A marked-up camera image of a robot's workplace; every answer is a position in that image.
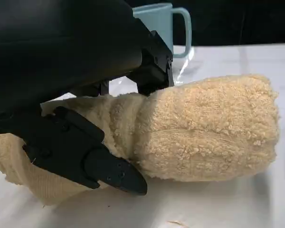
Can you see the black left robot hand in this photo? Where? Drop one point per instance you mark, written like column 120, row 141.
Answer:
column 50, row 47

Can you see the beige towel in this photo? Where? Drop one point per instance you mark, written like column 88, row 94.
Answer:
column 204, row 130

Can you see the pale green mug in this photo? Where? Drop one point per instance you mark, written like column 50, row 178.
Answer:
column 156, row 19

